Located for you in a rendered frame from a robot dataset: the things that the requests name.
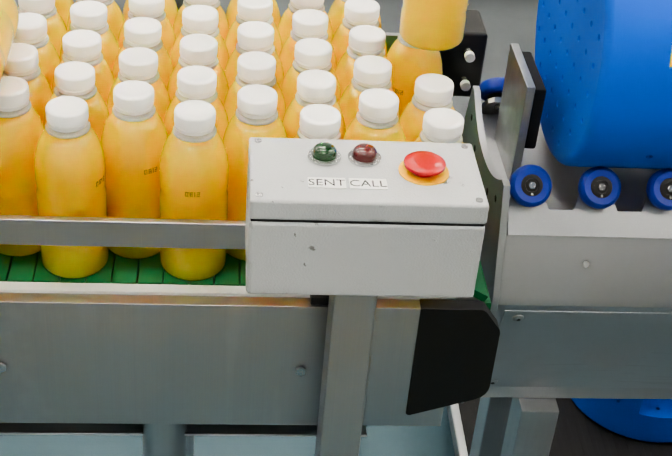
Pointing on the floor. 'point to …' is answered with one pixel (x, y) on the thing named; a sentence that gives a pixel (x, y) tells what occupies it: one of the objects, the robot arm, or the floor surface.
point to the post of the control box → (345, 374)
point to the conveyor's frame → (220, 361)
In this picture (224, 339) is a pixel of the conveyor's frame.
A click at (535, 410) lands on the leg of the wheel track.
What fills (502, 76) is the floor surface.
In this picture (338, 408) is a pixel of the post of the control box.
